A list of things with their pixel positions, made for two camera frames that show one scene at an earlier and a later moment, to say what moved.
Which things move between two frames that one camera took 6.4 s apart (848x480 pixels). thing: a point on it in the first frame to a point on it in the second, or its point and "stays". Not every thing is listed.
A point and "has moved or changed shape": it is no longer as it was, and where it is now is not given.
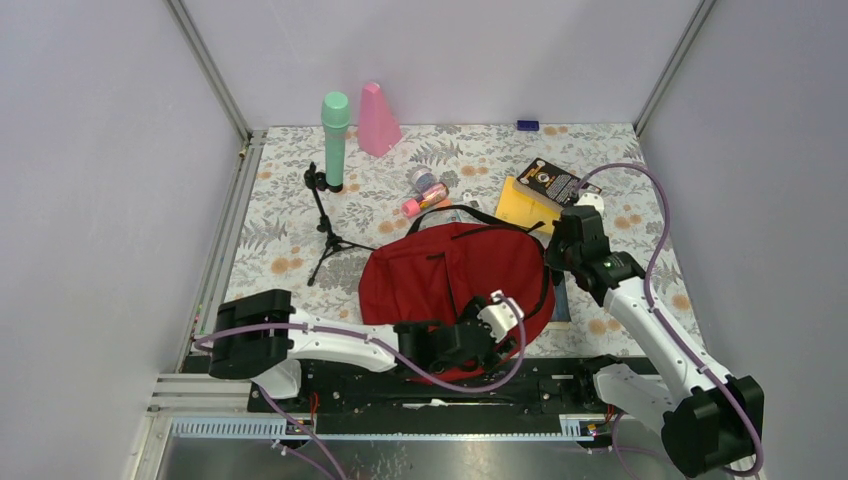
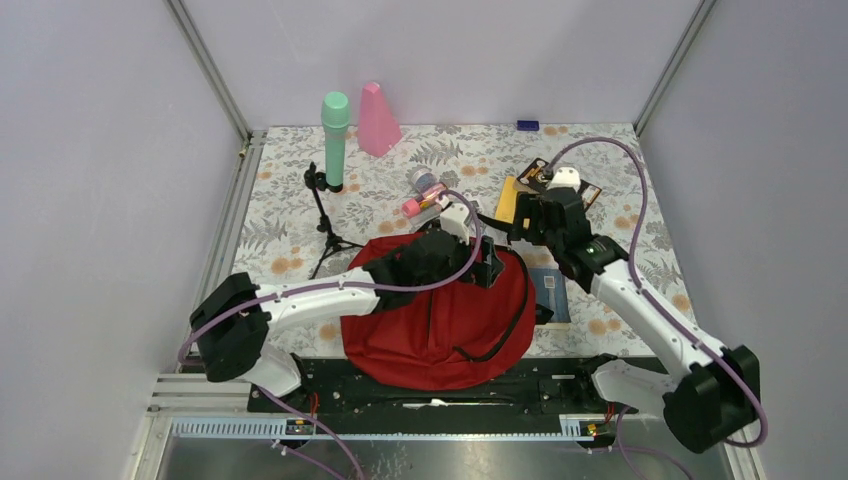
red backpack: (430, 272) has moved or changed shape
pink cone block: (378, 129) stays
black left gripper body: (495, 353) to (457, 265)
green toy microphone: (335, 117) stays
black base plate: (387, 390) stays
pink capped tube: (431, 195) stays
